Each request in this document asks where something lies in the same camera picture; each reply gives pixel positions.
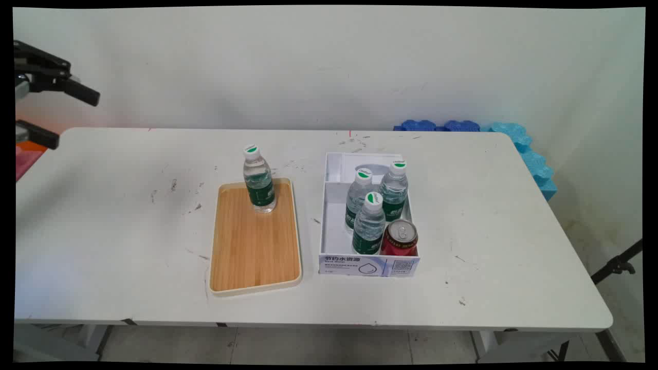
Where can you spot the dark blue foam mat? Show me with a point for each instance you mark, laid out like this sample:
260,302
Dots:
461,125
417,125

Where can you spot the wooden tray with cream rim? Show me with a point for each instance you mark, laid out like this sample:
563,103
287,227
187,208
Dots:
254,241

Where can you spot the clear water bottle green label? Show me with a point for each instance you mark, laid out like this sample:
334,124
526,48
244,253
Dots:
259,187
355,203
368,228
395,190

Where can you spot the light blue foam mat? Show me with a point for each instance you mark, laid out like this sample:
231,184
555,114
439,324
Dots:
534,164

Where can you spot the white cardboard box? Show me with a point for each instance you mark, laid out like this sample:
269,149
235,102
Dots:
336,231

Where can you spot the white table leg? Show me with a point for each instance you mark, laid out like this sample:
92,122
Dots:
95,341

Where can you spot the pink object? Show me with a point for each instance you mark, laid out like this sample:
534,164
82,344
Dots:
25,162

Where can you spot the orange object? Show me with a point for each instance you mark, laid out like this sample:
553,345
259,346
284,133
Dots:
31,146

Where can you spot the red soda can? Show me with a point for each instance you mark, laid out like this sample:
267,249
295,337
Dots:
400,241

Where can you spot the black tripod stand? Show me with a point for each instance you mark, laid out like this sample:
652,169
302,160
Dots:
617,264

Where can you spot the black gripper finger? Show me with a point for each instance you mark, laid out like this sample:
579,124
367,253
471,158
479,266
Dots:
51,72
38,134

